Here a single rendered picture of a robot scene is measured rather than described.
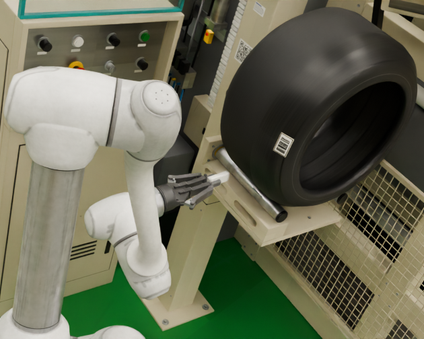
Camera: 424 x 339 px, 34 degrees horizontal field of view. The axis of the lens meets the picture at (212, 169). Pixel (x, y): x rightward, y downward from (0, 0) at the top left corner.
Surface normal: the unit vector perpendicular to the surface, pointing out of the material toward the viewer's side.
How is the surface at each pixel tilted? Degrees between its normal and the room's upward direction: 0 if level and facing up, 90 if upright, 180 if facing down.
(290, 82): 57
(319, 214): 0
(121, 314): 0
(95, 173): 90
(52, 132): 83
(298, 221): 0
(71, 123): 85
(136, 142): 116
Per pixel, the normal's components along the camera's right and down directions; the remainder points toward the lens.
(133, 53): 0.56, 0.61
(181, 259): -0.78, 0.18
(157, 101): 0.40, -0.36
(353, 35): 0.11, -0.72
